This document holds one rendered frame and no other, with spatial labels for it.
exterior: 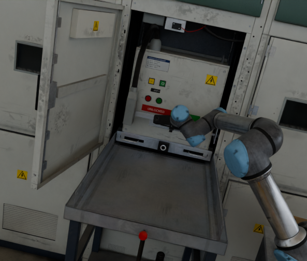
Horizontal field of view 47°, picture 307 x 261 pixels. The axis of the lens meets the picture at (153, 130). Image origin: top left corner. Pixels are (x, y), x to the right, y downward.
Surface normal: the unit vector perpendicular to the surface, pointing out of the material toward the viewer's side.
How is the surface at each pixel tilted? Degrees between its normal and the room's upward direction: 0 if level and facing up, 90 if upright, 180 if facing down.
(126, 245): 90
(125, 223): 90
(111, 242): 90
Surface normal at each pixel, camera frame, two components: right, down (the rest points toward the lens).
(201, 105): -0.11, 0.30
